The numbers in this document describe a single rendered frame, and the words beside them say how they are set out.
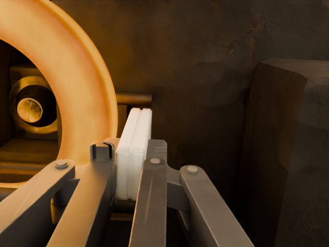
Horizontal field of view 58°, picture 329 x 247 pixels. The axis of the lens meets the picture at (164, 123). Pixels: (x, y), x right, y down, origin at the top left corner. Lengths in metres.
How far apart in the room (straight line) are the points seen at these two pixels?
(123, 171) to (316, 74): 0.11
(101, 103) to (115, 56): 0.08
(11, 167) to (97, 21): 0.14
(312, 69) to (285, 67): 0.03
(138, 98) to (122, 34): 0.05
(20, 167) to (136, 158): 0.14
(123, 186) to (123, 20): 0.15
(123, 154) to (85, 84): 0.06
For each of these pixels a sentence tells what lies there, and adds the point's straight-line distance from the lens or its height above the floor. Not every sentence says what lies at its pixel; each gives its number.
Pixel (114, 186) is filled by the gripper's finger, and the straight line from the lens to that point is 0.16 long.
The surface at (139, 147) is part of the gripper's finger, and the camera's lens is 0.16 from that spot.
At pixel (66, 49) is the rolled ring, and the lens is 0.19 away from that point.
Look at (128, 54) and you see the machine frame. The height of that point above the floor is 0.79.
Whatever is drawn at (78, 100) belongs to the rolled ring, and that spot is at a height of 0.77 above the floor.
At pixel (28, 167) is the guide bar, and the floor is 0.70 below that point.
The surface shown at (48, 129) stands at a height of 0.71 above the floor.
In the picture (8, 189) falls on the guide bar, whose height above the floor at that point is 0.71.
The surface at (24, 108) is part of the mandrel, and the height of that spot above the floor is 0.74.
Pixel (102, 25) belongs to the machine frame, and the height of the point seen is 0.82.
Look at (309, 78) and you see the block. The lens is 0.18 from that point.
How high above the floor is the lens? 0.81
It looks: 17 degrees down
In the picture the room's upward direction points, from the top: 3 degrees clockwise
